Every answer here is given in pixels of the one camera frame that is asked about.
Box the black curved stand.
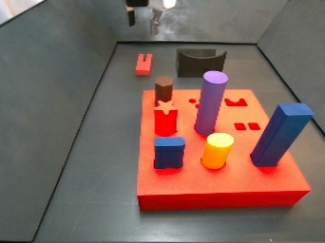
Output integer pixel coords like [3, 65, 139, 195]
[176, 48, 227, 78]

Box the red foam peg board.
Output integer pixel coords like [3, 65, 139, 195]
[138, 89, 310, 211]

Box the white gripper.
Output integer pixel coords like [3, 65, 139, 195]
[126, 0, 176, 36]

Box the yellow cylinder peg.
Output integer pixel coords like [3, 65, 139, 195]
[201, 133, 235, 169]

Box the short blue peg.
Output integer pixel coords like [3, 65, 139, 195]
[154, 137, 186, 169]

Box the brown hexagonal peg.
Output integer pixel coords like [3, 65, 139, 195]
[155, 76, 172, 104]

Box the red double-square forked block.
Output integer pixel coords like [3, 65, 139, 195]
[135, 53, 152, 76]

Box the purple cylinder peg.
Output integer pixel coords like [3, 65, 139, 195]
[194, 70, 229, 136]

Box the red star peg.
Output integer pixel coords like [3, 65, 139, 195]
[154, 101, 178, 137]

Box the tall blue square peg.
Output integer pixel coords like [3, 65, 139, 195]
[250, 103, 313, 167]

